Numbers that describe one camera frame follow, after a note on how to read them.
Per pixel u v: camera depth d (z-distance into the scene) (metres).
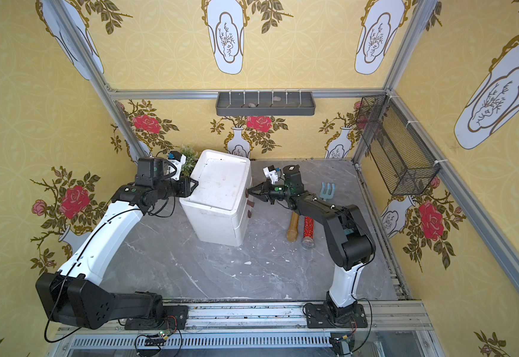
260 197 0.81
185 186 0.69
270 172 0.86
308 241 0.88
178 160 0.70
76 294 0.41
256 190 0.85
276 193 0.80
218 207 0.74
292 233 0.90
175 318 0.73
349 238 0.51
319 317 0.73
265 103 0.93
